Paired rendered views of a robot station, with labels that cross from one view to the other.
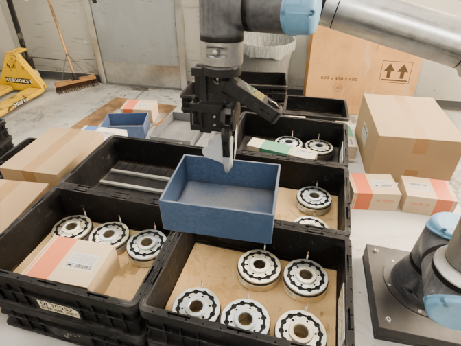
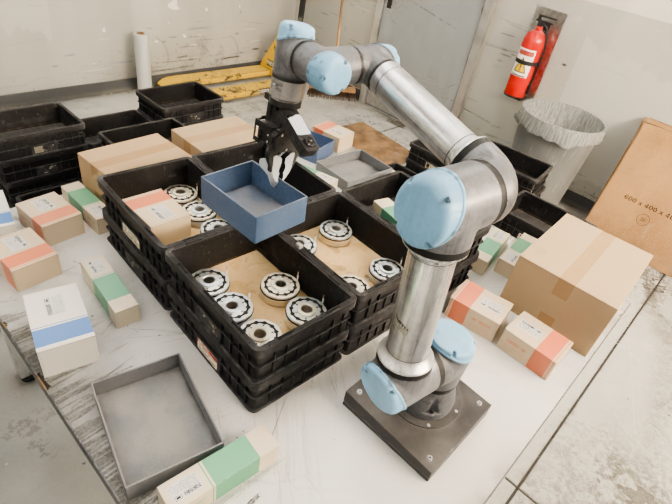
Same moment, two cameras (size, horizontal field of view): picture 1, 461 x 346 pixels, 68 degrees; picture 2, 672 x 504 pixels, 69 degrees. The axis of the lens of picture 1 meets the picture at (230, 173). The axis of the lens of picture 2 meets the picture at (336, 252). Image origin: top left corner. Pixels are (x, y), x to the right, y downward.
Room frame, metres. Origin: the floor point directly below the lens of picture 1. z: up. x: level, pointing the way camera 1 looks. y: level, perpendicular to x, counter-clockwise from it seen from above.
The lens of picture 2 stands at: (-0.26, -0.60, 1.72)
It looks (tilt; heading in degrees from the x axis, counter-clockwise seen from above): 37 degrees down; 26
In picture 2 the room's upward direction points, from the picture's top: 11 degrees clockwise
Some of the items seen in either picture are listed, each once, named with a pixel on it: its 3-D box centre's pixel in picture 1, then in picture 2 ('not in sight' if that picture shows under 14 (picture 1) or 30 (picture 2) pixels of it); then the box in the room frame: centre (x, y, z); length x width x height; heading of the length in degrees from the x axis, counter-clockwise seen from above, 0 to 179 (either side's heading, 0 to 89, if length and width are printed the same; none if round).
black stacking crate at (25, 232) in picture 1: (93, 252); (178, 214); (0.58, 0.34, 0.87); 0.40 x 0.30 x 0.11; 75
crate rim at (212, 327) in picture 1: (254, 272); (259, 277); (0.48, -0.05, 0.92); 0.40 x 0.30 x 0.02; 75
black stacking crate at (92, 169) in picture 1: (147, 181); (262, 189); (0.87, 0.26, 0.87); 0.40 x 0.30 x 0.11; 75
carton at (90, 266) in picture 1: (73, 270); (157, 217); (0.52, 0.36, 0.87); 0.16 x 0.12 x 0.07; 78
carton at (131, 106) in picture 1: (140, 110); (332, 136); (1.66, 0.47, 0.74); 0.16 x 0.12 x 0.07; 86
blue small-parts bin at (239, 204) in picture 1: (223, 195); (253, 199); (0.51, 0.01, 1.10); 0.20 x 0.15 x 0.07; 79
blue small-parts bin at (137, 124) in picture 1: (125, 125); (307, 144); (1.50, 0.51, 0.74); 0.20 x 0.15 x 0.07; 93
